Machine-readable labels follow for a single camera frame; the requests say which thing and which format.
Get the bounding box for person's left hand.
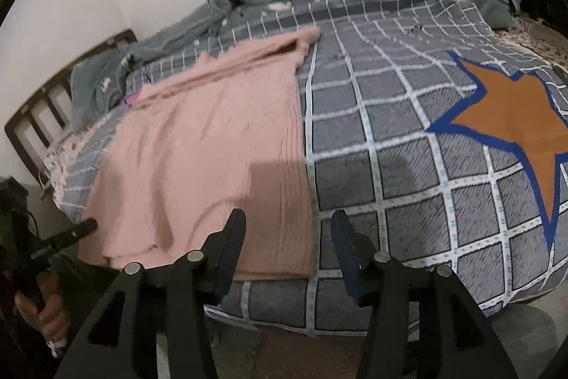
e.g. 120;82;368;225
15;272;72;355

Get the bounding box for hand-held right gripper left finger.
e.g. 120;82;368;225
53;208;247;379

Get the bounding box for grey checked star blanket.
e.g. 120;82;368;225
58;0;568;340

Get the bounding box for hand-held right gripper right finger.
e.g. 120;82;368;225
331;209;518;379

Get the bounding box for pink knit sweater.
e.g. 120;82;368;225
77;26;322;280

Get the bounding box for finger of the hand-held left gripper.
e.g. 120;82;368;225
51;218;99;252

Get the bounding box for dark wooden headboard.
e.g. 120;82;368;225
4;28;138;189

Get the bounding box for floral bed sheet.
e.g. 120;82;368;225
42;17;568;206

